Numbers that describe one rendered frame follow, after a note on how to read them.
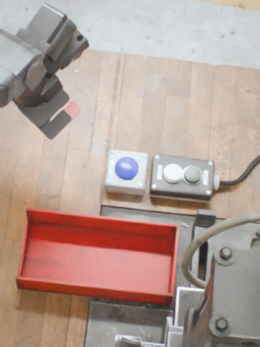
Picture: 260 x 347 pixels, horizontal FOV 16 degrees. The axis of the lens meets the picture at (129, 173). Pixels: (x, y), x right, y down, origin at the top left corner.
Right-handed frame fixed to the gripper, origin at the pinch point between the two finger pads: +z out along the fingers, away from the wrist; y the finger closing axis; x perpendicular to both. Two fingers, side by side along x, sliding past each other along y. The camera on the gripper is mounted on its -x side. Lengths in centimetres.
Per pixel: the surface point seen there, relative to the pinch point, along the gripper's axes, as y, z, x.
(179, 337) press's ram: -40.6, -20.2, 10.8
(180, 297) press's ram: -37.2, -14.6, 6.9
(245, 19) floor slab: 8, 127, -69
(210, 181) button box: -27.1, 12.7, -11.0
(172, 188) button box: -23.5, 11.7, -5.7
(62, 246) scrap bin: -17.2, 10.0, 14.0
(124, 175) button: -16.2, 10.7, -1.7
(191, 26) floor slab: 17, 125, -56
